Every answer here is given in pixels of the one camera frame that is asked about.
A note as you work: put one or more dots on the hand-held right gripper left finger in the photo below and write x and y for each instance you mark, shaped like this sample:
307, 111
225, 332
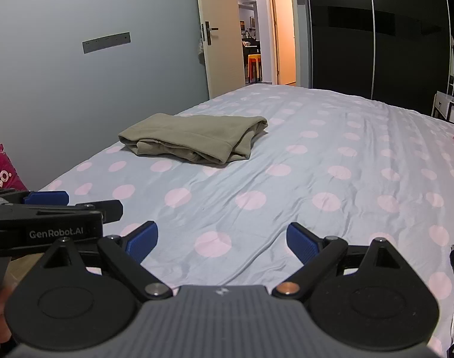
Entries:
141, 238

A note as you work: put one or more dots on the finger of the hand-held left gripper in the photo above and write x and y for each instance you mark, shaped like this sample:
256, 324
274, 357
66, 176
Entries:
104, 209
48, 197

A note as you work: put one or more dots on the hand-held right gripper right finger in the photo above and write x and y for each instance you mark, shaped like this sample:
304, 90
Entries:
303, 242

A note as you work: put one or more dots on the olive fleece jacket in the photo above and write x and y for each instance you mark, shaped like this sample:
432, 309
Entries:
197, 134

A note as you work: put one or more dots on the pink shopping bag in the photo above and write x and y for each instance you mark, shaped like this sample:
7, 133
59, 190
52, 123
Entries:
3, 171

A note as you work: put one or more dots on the beige room door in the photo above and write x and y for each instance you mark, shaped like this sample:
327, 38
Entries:
223, 71

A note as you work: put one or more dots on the black sliding wardrobe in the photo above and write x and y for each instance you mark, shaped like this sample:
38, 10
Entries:
342, 63

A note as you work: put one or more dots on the orange stool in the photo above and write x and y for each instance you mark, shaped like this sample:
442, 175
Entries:
254, 65

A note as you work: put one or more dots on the white nightstand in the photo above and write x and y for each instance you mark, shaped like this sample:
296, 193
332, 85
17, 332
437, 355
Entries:
441, 104

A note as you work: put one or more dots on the grey wall mounting plate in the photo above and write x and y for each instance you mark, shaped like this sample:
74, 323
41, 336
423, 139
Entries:
105, 43

